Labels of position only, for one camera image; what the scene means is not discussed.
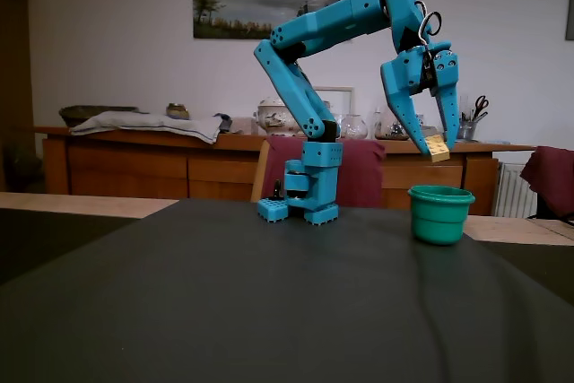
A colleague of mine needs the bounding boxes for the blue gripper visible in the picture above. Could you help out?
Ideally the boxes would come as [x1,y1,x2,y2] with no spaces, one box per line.
[379,40,461,156]

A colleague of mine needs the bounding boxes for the cream white lego brick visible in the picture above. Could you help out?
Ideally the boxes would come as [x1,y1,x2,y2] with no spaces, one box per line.
[422,132,451,164]

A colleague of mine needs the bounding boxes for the metal pencil cup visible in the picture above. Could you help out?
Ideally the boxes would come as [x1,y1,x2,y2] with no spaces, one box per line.
[456,119,478,143]

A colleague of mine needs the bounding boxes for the tall glass vase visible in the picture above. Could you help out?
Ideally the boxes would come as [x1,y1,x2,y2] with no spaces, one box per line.
[373,100,412,142]

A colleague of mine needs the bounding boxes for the round glass bowl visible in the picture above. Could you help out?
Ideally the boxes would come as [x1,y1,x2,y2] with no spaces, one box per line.
[335,113,370,141]

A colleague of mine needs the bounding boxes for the dark red chair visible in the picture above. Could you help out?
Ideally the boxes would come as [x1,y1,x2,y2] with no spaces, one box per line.
[249,135,387,209]
[519,145,574,227]

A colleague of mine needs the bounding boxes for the teal plastic cup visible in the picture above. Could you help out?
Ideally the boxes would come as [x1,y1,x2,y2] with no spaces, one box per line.
[406,184,476,247]

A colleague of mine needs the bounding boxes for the white radiator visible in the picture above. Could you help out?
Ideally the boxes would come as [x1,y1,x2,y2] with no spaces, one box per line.
[491,161,539,219]

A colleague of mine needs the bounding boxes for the white ceramic tureen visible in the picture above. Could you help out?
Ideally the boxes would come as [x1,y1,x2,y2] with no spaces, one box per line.
[256,96,298,136]

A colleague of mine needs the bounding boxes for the dark grey mat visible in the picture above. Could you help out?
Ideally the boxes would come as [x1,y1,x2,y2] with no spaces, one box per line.
[0,197,574,383]

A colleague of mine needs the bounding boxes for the small ceramic pot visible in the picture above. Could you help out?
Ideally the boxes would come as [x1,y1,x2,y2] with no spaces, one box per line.
[165,102,192,121]

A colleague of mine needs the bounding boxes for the folded grey cloth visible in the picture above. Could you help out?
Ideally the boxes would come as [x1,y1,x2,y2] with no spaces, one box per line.
[69,110,234,146]

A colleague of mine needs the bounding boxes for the wooden sideboard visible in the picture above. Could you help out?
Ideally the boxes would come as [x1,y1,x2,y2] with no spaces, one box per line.
[33,125,537,218]

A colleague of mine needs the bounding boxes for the dark shallow bowl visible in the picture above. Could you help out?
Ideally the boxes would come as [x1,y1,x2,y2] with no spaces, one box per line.
[58,105,138,127]

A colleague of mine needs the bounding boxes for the black handled scissors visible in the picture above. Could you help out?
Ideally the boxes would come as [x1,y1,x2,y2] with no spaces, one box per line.
[469,94,491,124]

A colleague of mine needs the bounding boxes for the red white black servo wire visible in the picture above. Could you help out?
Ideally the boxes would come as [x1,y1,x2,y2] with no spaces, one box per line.
[413,0,443,50]

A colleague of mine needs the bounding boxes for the white picture frame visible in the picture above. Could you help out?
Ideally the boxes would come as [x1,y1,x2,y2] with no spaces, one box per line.
[312,85,357,133]

